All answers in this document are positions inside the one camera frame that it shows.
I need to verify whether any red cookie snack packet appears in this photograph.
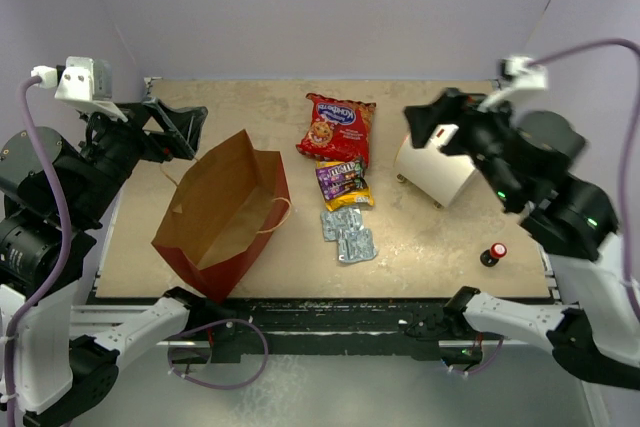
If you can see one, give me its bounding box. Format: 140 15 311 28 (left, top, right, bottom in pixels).
296 93 377 167

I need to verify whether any white cylindrical appliance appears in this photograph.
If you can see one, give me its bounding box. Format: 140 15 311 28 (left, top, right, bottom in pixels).
394 125 476 208

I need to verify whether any red paper bag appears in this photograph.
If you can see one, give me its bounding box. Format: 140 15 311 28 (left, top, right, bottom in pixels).
152 130 291 303

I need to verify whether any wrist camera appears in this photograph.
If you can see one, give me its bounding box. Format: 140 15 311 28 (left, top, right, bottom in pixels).
479 55 549 111
54 56 128 122

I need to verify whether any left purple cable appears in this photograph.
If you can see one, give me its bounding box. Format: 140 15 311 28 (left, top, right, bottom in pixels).
2 66 74 427

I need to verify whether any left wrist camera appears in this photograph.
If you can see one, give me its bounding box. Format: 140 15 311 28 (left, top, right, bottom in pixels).
54 56 128 122

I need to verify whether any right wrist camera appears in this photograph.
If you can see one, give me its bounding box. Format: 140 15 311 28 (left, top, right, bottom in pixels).
479 55 549 111

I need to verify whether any purple candy packet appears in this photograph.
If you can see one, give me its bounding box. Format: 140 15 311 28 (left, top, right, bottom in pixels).
315 160 364 184
319 177 368 201

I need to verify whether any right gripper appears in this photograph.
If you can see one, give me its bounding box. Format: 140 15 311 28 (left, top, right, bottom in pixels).
405 86 529 208

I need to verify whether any yellow snack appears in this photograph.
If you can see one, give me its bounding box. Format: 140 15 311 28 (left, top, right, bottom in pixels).
325 187 375 211

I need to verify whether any silver blister pack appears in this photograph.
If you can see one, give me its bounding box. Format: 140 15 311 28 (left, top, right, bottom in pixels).
337 228 377 264
320 206 363 242

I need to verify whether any red emergency stop button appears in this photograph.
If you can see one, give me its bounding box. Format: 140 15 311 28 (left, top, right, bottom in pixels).
479 242 508 267

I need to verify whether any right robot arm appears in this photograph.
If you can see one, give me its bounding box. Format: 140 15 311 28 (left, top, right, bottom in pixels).
404 88 639 390

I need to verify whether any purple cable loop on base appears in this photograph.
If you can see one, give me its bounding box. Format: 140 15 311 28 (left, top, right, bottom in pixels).
167 319 271 391

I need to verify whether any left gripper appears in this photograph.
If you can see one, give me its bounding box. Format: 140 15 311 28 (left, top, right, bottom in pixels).
76 92 208 221

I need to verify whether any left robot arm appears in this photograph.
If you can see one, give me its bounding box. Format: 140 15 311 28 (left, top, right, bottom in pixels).
1 99 216 426

